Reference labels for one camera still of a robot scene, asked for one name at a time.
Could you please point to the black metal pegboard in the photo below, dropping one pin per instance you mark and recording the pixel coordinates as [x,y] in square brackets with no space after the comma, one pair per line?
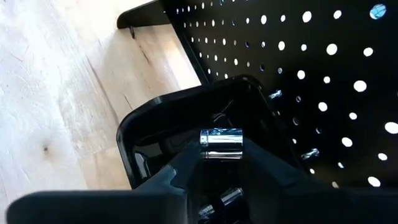
[311,31]

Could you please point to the small black pegboard bin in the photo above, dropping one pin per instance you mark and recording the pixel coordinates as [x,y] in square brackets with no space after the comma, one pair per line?
[174,112]

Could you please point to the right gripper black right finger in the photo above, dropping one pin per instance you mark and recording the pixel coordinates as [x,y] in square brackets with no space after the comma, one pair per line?
[311,208]

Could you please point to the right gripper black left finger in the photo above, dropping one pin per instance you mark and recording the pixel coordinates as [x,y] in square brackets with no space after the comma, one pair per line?
[93,208]

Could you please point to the chrome socket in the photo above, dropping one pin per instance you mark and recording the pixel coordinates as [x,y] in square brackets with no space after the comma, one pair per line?
[231,194]
[206,211]
[222,143]

